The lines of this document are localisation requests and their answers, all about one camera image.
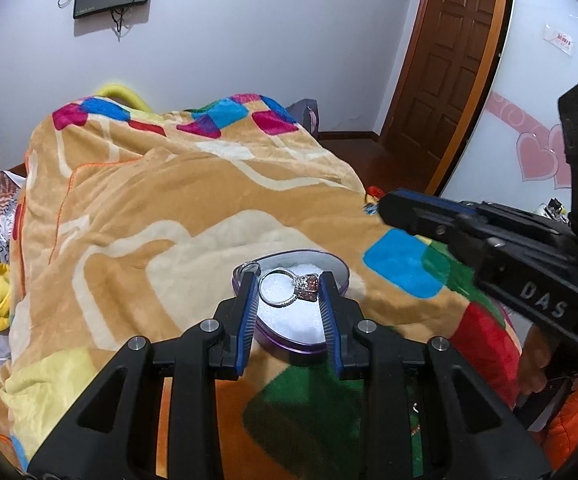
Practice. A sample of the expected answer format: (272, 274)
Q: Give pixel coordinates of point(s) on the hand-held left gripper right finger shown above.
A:
(330, 320)

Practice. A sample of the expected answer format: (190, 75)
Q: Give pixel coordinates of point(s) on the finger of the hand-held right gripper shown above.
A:
(419, 212)

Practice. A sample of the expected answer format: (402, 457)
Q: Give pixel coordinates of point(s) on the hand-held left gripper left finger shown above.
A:
(248, 320)

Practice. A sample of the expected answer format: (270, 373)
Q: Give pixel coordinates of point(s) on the purple heart-shaped jewelry box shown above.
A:
(289, 325)

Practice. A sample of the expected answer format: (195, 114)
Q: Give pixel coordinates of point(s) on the person's right hand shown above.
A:
(533, 360)

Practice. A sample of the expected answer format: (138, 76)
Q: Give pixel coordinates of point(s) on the small colourful toy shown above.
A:
(373, 200)

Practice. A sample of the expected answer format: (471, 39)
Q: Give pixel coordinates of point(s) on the tan blanket with coloured squares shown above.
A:
(169, 200)

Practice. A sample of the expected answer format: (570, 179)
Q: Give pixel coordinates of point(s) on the brown wooden door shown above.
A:
(444, 60)
(489, 85)

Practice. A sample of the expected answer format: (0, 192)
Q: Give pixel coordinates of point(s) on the grey bag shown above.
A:
(304, 115)

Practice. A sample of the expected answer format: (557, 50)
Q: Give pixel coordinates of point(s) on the yellow curved tube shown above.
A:
(121, 92)

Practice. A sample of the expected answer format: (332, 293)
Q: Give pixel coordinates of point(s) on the pink heart wall sticker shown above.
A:
(536, 157)

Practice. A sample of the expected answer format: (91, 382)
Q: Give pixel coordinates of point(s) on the white wall label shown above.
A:
(559, 39)

